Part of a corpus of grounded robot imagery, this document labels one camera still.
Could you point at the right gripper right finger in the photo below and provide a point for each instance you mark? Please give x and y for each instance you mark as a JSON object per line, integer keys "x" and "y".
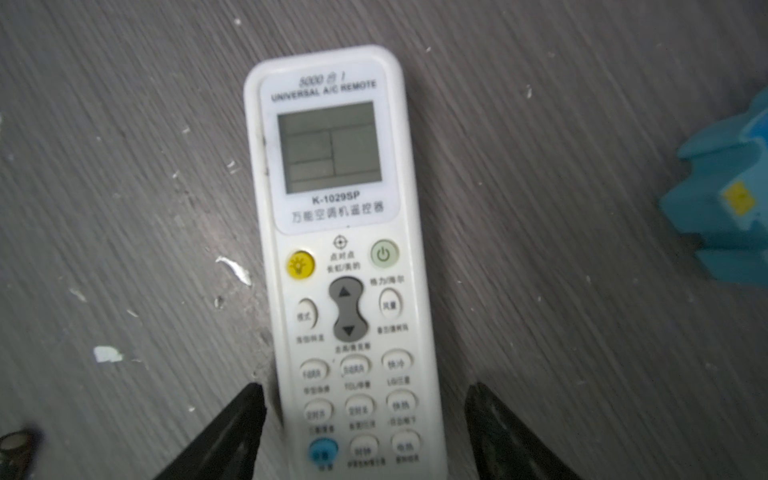
{"x": 503, "y": 446}

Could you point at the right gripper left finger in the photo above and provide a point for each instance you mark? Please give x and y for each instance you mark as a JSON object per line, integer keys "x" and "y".
{"x": 227, "y": 448}

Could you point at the white remote control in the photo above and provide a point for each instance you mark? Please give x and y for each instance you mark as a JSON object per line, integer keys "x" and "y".
{"x": 344, "y": 265}

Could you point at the AAA battery near right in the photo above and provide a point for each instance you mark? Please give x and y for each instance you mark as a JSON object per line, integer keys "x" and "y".
{"x": 17, "y": 452}

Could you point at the blue owl toy block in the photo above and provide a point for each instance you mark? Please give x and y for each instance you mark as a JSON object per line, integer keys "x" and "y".
{"x": 724, "y": 199}

